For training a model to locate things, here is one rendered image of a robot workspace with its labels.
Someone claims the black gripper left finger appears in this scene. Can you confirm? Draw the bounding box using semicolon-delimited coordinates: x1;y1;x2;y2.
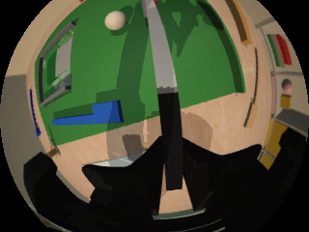
81;136;163;216

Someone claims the pale grey flat bar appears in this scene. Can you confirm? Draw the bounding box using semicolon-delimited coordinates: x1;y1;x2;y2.
93;150;146;167

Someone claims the green mat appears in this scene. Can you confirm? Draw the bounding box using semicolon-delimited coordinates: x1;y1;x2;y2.
35;0;236;146

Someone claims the beige ball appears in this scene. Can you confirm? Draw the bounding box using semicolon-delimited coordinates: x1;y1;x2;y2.
104;11;126;31

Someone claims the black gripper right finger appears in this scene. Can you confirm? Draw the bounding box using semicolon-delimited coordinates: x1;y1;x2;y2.
183;136;263;212

